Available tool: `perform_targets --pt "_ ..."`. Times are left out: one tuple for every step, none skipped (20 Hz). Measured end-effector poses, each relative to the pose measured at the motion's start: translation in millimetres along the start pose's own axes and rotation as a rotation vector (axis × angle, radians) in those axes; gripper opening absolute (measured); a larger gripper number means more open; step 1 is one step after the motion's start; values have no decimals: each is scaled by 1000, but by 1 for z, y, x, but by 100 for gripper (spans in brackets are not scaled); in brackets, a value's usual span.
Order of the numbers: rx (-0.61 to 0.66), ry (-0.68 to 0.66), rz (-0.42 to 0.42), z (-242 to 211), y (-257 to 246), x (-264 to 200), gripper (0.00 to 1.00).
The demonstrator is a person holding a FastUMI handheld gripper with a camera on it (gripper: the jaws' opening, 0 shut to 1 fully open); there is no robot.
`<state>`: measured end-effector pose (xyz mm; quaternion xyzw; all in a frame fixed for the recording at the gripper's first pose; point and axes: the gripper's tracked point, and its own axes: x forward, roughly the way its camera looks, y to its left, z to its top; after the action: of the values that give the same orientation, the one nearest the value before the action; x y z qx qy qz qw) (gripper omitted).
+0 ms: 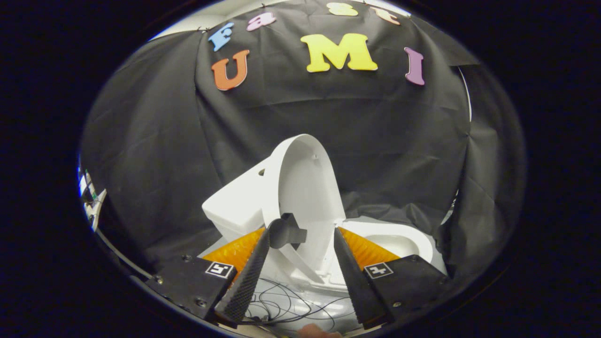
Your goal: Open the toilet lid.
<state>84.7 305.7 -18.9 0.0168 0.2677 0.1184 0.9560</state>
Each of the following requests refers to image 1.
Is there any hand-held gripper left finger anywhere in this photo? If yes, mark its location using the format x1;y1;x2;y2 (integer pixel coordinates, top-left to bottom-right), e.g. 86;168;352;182
143;228;272;325

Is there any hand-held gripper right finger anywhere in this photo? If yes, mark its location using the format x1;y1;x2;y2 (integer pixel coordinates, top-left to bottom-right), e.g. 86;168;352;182
333;227;450;330

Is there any white toilet bowl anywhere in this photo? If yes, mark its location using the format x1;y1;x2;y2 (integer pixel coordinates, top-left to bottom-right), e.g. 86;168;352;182
263;221;435;303

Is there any black backdrop cloth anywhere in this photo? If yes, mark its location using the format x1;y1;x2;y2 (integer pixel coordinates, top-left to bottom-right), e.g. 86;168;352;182
80;0;526;282

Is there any thin black cable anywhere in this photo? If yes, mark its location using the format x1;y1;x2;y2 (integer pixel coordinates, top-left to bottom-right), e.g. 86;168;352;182
245;277;354;330

